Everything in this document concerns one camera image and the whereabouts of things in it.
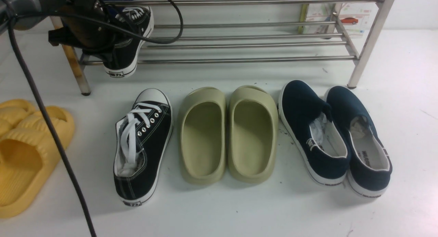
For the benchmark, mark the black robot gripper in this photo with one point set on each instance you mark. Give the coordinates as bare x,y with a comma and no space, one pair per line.
89,36

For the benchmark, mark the black canvas sneaker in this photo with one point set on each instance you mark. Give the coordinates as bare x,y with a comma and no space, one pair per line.
142,136
139,20

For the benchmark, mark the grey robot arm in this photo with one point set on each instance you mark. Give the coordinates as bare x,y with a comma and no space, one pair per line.
25,14

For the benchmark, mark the stainless steel shoe rack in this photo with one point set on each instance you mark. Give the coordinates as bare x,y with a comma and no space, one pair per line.
340,37

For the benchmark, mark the left navy slip-on shoe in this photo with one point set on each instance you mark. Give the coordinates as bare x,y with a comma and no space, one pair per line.
309,122

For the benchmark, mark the navy slip-on shoe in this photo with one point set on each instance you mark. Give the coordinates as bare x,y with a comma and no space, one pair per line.
370,167
309,122

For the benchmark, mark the right navy slip-on shoe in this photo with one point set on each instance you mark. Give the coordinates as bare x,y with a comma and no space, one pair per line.
370,167

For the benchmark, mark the left yellow ribbed slide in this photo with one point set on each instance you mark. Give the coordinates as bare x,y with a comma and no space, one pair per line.
12,112

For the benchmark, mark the yellow ribbed slide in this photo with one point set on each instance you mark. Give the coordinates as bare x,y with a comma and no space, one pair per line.
12,112
28,157

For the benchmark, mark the right yellow ribbed slide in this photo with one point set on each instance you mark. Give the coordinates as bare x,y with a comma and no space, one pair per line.
28,157

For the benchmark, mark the left olive foam slide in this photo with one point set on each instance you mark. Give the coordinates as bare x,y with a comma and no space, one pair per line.
202,136

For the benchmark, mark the olive foam slide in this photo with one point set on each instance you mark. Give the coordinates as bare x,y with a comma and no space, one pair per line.
202,136
253,134

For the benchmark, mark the right olive foam slide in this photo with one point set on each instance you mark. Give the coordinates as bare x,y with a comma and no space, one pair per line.
253,134

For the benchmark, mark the white printed cardboard box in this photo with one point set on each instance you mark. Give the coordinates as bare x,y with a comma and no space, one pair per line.
354,16

